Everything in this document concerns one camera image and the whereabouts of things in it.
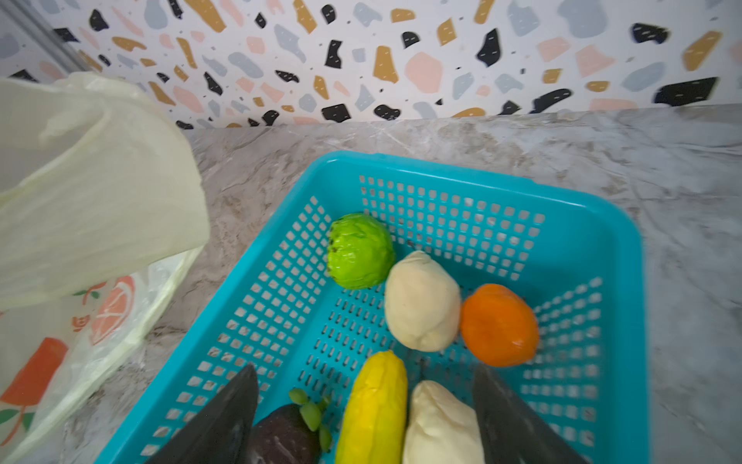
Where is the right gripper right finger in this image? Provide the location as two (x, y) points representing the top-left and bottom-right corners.
(471, 367), (585, 464)

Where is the dark purple fruit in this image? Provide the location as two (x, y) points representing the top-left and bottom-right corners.
(247, 404), (322, 464)

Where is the green round fruit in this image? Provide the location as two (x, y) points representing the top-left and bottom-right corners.
(328, 213), (396, 290)

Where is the translucent yellowish plastic bag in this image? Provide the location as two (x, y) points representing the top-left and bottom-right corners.
(1, 73), (210, 463)

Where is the yellow mango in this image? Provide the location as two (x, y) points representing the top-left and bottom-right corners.
(335, 351), (408, 463)

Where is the teal plastic basket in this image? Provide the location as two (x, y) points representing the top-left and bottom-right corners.
(100, 152), (651, 463)

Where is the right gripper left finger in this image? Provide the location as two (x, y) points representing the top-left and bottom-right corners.
(147, 365), (258, 464)

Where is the orange tangerine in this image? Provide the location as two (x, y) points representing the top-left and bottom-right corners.
(460, 284), (539, 367)

